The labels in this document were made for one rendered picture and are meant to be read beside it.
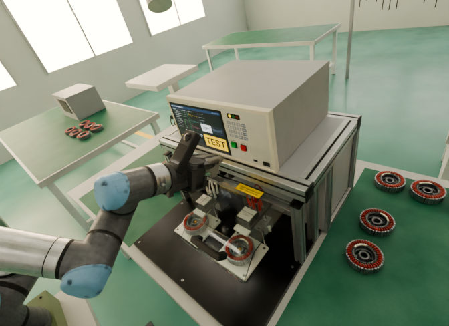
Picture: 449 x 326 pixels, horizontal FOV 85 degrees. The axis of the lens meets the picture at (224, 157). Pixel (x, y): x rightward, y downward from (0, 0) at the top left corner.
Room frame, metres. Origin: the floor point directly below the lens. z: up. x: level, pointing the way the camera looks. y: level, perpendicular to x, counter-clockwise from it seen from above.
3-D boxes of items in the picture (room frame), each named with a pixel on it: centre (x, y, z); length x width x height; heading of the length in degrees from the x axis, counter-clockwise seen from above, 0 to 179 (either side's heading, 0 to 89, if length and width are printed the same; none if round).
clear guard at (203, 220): (0.51, -0.01, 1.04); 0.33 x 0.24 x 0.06; 131
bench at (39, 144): (2.57, 1.51, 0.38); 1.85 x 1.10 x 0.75; 41
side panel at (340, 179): (0.66, -0.40, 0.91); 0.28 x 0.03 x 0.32; 131
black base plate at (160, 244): (0.65, 0.10, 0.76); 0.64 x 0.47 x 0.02; 41
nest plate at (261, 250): (0.55, 0.03, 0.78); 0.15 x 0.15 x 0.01; 41
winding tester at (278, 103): (0.84, -0.14, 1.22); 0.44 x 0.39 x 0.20; 41
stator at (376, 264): (0.43, -0.37, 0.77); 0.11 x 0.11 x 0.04
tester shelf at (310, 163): (0.85, -0.13, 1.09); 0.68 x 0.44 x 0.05; 41
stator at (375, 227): (0.54, -0.49, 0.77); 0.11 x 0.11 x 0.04
